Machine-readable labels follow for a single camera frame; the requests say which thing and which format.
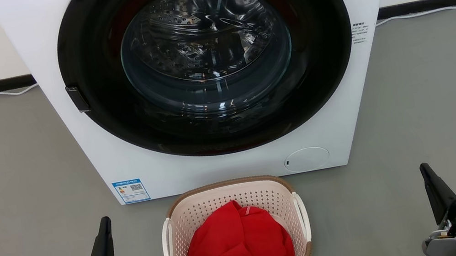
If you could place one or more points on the small white text sticker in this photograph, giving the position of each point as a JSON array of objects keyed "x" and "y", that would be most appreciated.
[{"x": 360, "y": 33}]

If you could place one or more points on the black round washing machine door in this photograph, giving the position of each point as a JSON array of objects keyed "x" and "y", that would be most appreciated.
[{"x": 220, "y": 134}]

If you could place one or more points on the white front-load washing machine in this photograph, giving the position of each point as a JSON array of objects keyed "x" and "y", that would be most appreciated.
[{"x": 180, "y": 175}]

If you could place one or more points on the beige perforated plastic laundry basket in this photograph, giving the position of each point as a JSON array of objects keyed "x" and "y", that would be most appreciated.
[{"x": 205, "y": 210}]

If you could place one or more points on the blue energy label sticker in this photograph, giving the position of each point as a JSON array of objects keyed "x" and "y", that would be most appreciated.
[{"x": 131, "y": 191}]

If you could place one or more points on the red garment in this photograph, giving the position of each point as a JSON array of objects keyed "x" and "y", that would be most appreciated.
[{"x": 238, "y": 246}]

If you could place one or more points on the round white filter cover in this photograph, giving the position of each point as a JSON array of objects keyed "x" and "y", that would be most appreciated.
[{"x": 306, "y": 159}]

